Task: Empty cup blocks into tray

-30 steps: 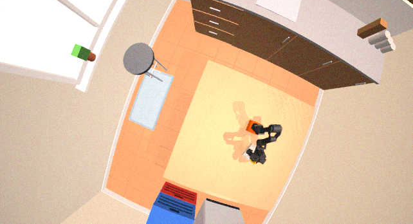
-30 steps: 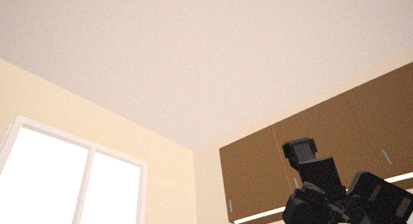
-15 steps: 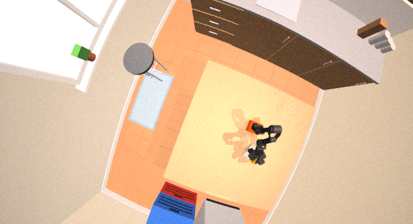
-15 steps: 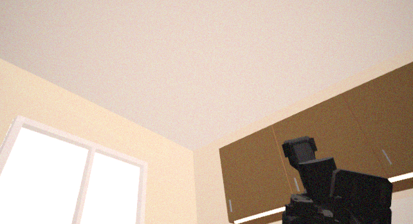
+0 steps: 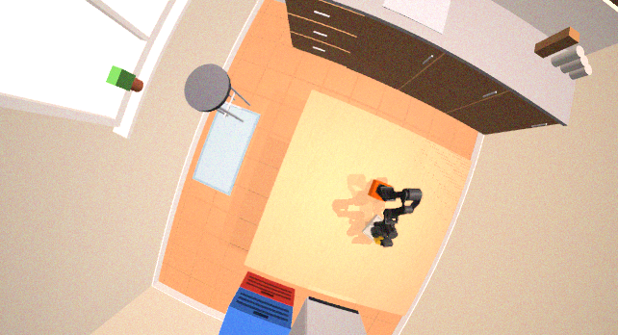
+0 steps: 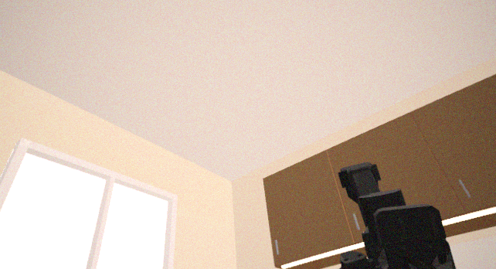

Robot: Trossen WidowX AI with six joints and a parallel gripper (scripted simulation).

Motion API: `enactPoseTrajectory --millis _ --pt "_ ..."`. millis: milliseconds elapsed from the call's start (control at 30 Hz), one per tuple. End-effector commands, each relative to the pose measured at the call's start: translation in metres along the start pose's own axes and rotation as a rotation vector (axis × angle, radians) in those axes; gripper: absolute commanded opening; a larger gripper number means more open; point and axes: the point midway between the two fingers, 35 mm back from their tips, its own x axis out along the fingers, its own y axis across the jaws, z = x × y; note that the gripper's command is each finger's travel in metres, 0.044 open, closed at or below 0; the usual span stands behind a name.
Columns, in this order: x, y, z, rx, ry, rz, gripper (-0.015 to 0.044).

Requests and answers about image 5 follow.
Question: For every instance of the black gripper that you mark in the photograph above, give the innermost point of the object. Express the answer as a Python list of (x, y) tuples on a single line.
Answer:
[(385, 242)]

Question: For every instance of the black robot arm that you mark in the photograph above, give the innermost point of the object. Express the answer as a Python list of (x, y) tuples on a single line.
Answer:
[(390, 195)]

